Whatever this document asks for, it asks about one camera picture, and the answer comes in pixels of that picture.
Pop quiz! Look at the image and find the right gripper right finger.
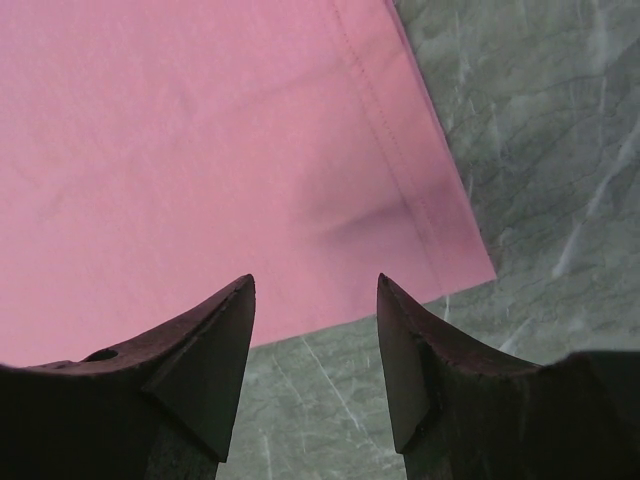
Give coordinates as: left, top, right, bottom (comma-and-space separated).
377, 276, 639, 480

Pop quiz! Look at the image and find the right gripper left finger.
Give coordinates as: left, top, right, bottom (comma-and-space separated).
1, 275, 256, 479

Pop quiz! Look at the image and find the pink t shirt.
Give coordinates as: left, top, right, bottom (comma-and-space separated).
1, 1, 495, 366

